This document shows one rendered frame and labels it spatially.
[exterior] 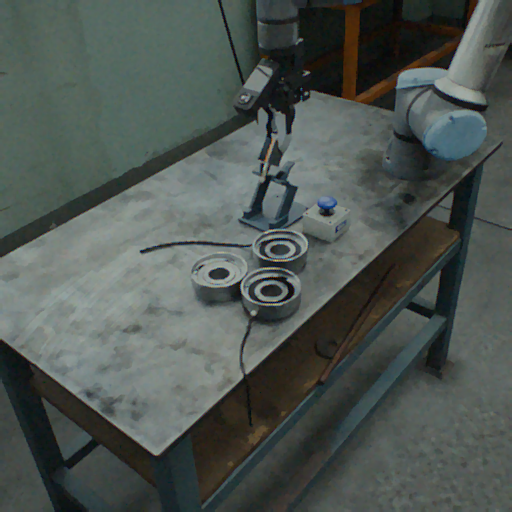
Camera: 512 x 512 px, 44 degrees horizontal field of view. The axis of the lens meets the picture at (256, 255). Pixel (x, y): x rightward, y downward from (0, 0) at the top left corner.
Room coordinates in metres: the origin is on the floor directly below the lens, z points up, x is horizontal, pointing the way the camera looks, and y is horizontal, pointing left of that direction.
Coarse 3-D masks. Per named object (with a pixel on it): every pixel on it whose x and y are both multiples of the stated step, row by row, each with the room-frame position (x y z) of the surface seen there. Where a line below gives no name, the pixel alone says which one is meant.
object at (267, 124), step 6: (270, 108) 1.17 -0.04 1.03; (258, 114) 1.16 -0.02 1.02; (264, 114) 1.15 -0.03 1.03; (270, 114) 1.15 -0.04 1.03; (276, 114) 1.18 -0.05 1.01; (264, 120) 1.15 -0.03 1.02; (270, 120) 1.15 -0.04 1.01; (264, 126) 1.15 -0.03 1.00; (270, 126) 1.16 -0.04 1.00; (276, 126) 1.19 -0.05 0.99; (264, 132) 1.15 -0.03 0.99; (270, 132) 1.15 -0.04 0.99; (264, 138) 1.15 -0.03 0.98
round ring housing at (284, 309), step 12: (252, 276) 0.89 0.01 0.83; (264, 276) 0.89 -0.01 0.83; (276, 276) 0.89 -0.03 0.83; (288, 276) 0.89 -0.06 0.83; (264, 288) 0.87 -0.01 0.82; (276, 288) 0.87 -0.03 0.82; (300, 288) 0.84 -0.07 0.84; (252, 300) 0.81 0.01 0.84; (288, 300) 0.81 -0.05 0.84; (300, 300) 0.83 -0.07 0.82; (264, 312) 0.80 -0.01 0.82; (276, 312) 0.80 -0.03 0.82; (288, 312) 0.81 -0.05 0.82
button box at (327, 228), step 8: (312, 208) 1.09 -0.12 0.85; (320, 208) 1.08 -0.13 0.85; (336, 208) 1.08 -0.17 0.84; (344, 208) 1.08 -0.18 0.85; (304, 216) 1.07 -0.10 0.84; (312, 216) 1.06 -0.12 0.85; (320, 216) 1.06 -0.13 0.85; (328, 216) 1.06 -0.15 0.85; (336, 216) 1.05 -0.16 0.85; (344, 216) 1.06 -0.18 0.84; (304, 224) 1.07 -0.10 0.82; (312, 224) 1.05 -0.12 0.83; (320, 224) 1.04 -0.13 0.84; (328, 224) 1.03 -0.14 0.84; (336, 224) 1.04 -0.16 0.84; (344, 224) 1.06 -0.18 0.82; (304, 232) 1.07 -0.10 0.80; (312, 232) 1.05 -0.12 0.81; (320, 232) 1.04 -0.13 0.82; (328, 232) 1.03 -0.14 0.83; (336, 232) 1.04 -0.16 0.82; (344, 232) 1.06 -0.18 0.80; (328, 240) 1.03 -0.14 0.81
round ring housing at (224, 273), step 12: (216, 252) 0.96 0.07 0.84; (228, 252) 0.96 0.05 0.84; (192, 264) 0.93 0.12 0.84; (204, 264) 0.94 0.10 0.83; (240, 264) 0.93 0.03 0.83; (192, 276) 0.89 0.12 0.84; (204, 276) 0.90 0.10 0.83; (216, 276) 0.93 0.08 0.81; (228, 276) 0.92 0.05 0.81; (240, 276) 0.90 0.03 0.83; (204, 288) 0.86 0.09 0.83; (216, 288) 0.86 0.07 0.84; (228, 288) 0.86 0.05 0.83; (240, 288) 0.87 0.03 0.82; (216, 300) 0.86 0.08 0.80
